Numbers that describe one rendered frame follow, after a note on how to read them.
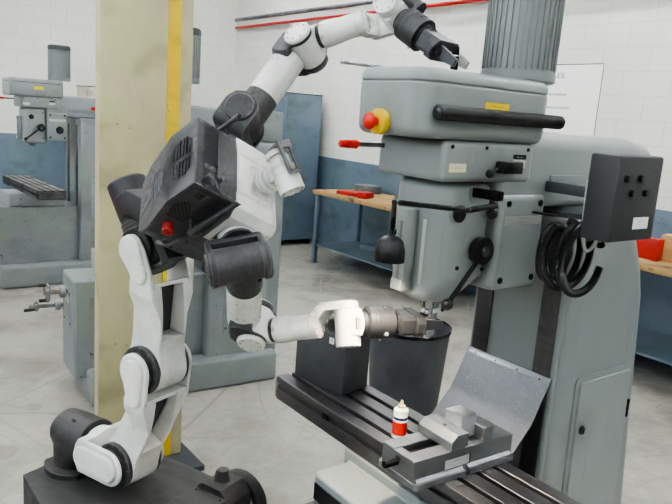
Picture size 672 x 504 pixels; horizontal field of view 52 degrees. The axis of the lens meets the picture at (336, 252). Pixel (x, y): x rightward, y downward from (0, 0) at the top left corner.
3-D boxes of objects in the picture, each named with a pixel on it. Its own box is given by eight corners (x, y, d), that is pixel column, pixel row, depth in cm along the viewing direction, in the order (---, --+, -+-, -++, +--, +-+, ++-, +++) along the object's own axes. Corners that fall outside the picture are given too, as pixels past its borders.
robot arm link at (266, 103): (245, 75, 182) (216, 114, 179) (273, 90, 181) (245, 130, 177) (251, 98, 193) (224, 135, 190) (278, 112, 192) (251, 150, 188)
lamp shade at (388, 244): (370, 261, 159) (372, 235, 158) (378, 256, 166) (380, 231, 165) (400, 265, 157) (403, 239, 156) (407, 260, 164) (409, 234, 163)
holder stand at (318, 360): (341, 396, 215) (346, 335, 211) (294, 374, 230) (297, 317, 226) (366, 387, 224) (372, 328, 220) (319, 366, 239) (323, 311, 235)
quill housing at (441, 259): (433, 309, 171) (446, 181, 164) (379, 289, 187) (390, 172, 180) (484, 302, 182) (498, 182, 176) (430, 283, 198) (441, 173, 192)
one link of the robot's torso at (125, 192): (95, 190, 196) (132, 163, 186) (131, 188, 206) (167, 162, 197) (130, 281, 193) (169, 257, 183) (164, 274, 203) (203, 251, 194)
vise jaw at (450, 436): (450, 452, 169) (452, 437, 168) (417, 431, 179) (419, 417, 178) (468, 446, 172) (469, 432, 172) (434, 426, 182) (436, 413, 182)
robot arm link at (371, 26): (401, 14, 178) (353, 29, 183) (412, 30, 185) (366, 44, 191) (398, -8, 179) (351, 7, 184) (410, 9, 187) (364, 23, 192)
